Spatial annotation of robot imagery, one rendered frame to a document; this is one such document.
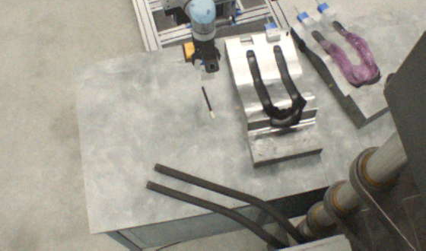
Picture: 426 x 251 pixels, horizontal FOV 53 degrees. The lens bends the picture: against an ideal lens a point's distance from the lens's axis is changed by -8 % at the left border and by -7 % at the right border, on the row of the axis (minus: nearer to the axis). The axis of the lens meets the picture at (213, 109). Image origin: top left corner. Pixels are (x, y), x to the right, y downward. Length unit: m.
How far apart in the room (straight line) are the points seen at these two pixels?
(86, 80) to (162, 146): 0.43
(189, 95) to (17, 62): 1.57
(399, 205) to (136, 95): 1.17
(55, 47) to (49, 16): 0.27
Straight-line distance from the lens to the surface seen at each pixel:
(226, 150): 1.68
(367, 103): 1.73
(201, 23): 1.38
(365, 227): 1.18
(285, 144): 1.65
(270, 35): 1.77
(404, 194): 0.95
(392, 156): 0.81
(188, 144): 1.70
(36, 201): 2.65
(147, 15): 2.73
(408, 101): 0.63
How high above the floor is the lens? 2.39
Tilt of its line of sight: 66 degrees down
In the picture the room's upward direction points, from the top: 1 degrees counter-clockwise
